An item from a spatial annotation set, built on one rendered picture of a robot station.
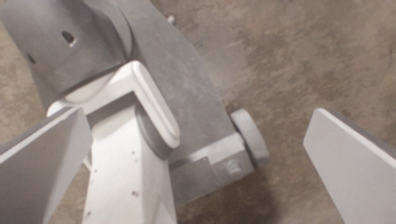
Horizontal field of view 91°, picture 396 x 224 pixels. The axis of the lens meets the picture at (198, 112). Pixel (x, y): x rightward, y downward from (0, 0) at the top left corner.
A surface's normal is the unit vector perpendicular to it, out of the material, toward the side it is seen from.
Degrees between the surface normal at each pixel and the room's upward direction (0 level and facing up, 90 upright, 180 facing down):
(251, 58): 0
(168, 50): 0
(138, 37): 0
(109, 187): 66
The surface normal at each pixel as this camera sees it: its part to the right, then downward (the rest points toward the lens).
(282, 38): 0.07, 0.30
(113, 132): -0.30, -0.47
